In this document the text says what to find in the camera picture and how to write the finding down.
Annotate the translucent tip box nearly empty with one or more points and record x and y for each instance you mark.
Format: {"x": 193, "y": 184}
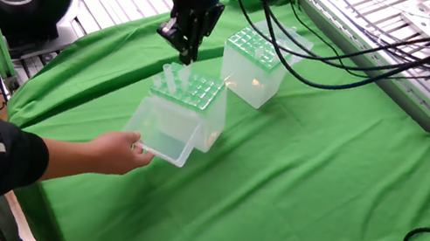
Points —
{"x": 248, "y": 82}

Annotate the person's right hand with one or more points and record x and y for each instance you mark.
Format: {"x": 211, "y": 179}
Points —
{"x": 117, "y": 156}

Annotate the green cloth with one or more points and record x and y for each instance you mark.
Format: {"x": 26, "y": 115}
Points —
{"x": 271, "y": 201}

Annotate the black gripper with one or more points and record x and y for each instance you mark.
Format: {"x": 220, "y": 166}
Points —
{"x": 196, "y": 2}

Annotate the bare right forearm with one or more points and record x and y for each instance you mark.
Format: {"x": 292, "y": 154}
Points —
{"x": 66, "y": 158}

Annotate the translucent tip box holding tips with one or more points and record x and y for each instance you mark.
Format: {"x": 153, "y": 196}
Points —
{"x": 209, "y": 126}

